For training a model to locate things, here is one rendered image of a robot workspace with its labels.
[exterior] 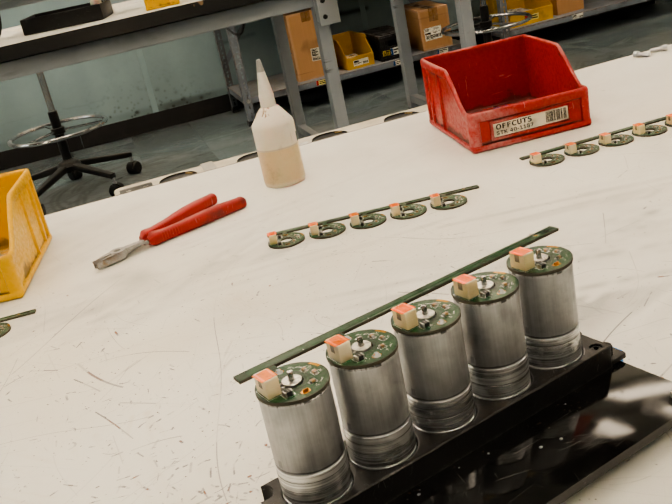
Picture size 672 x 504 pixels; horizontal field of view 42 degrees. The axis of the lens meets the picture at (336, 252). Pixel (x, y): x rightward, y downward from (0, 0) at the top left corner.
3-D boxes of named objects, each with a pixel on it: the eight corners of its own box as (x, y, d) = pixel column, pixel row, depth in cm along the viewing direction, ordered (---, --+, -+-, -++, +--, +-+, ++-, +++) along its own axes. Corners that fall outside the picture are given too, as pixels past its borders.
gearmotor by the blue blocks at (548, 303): (597, 369, 35) (585, 252, 33) (553, 395, 34) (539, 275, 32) (552, 350, 37) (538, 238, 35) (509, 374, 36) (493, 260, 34)
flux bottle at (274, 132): (309, 171, 73) (283, 51, 69) (301, 185, 70) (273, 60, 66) (270, 177, 74) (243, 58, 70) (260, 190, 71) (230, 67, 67)
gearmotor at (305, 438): (370, 504, 30) (342, 375, 28) (311, 539, 29) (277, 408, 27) (332, 473, 32) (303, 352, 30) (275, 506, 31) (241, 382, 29)
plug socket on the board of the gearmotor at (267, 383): (289, 390, 28) (284, 372, 28) (266, 402, 28) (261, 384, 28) (277, 382, 29) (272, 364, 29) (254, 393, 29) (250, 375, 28)
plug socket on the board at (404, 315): (424, 322, 31) (421, 305, 31) (405, 332, 31) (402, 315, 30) (411, 316, 32) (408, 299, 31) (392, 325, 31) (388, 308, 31)
